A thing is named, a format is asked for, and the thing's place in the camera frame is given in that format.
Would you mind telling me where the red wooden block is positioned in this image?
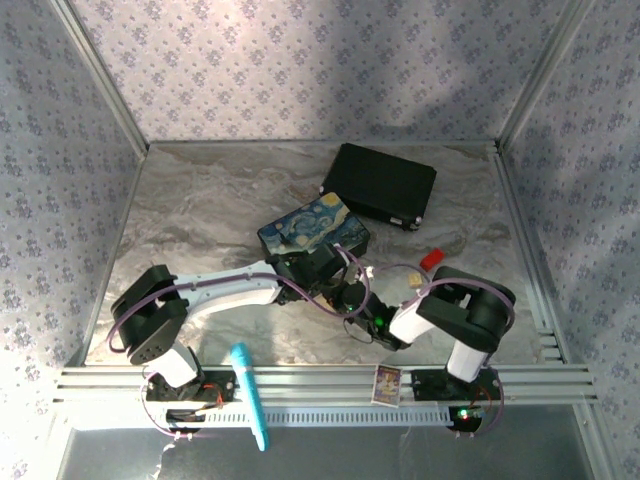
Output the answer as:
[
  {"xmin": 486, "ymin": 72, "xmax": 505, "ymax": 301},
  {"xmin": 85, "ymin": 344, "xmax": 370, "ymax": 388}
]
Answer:
[{"xmin": 419, "ymin": 248, "xmax": 446, "ymax": 272}]

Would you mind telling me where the black base plate left arm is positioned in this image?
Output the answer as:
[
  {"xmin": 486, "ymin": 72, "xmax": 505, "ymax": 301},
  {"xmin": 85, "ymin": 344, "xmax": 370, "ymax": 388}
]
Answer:
[{"xmin": 143, "ymin": 368, "xmax": 237, "ymax": 404}]

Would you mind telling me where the white slotted cable duct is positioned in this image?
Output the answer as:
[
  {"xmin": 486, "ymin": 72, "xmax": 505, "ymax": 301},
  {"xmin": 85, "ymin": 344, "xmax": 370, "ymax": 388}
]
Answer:
[{"xmin": 149, "ymin": 405, "xmax": 482, "ymax": 430}]

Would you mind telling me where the aluminium thin table edge rail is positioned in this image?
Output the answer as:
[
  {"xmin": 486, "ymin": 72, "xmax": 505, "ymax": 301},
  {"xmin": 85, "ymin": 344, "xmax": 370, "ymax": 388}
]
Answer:
[{"xmin": 146, "ymin": 139, "xmax": 501, "ymax": 150}]

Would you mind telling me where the aluminium frame rail with slots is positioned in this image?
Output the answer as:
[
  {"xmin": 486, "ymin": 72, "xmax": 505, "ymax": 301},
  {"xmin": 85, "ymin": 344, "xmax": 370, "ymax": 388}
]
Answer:
[{"xmin": 53, "ymin": 363, "xmax": 600, "ymax": 407}]

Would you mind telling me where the circuit board with LEDs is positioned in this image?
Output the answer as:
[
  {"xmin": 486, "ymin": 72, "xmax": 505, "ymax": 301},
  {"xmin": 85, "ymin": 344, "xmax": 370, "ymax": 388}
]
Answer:
[{"xmin": 448, "ymin": 405, "xmax": 485, "ymax": 432}]

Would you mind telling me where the small picture card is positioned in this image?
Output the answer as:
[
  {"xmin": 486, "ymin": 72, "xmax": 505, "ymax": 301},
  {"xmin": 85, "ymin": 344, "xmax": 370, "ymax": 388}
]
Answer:
[{"xmin": 370, "ymin": 364, "xmax": 404, "ymax": 409}]

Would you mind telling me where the teal marker pen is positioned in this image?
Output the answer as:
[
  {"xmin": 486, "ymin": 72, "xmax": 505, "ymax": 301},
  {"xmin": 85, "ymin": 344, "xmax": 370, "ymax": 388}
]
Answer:
[{"xmin": 229, "ymin": 342, "xmax": 271, "ymax": 453}]

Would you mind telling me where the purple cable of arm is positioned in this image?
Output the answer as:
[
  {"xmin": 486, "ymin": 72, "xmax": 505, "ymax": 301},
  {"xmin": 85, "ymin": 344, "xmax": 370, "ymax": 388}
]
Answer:
[
  {"xmin": 108, "ymin": 244, "xmax": 374, "ymax": 442},
  {"xmin": 372, "ymin": 263, "xmax": 518, "ymax": 441}
]

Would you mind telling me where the starry night painted box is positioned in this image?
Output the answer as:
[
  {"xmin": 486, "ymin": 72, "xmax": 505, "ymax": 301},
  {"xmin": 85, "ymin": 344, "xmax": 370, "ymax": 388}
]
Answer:
[{"xmin": 257, "ymin": 192, "xmax": 374, "ymax": 272}]

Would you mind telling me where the aluminium side rail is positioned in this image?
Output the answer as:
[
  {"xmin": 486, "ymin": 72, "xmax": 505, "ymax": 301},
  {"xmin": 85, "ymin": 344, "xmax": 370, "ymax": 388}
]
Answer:
[
  {"xmin": 491, "ymin": 143, "xmax": 572, "ymax": 364},
  {"xmin": 63, "ymin": 148, "xmax": 152, "ymax": 369}
]

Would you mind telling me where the black base plate right arm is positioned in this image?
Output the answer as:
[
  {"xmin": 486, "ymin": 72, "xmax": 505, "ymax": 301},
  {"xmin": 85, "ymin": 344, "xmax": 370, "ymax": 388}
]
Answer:
[{"xmin": 411, "ymin": 368, "xmax": 504, "ymax": 402}]

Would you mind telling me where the aluminium frame post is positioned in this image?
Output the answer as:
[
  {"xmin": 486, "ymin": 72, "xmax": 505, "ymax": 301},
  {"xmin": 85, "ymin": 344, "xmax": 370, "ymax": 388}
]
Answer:
[
  {"xmin": 496, "ymin": 0, "xmax": 597, "ymax": 151},
  {"xmin": 48, "ymin": 0, "xmax": 151, "ymax": 152}
]

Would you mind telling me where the black flat case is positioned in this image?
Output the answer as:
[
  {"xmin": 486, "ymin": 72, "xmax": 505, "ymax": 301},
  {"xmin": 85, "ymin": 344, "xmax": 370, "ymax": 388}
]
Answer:
[{"xmin": 319, "ymin": 142, "xmax": 438, "ymax": 233}]

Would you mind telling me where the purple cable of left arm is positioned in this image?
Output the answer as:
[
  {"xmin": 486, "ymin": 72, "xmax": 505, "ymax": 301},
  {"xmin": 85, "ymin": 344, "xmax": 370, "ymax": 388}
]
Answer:
[{"xmin": 108, "ymin": 244, "xmax": 374, "ymax": 442}]

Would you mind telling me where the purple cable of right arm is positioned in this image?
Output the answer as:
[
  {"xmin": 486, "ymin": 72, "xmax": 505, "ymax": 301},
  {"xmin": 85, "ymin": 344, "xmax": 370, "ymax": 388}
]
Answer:
[{"xmin": 372, "ymin": 263, "xmax": 518, "ymax": 441}]

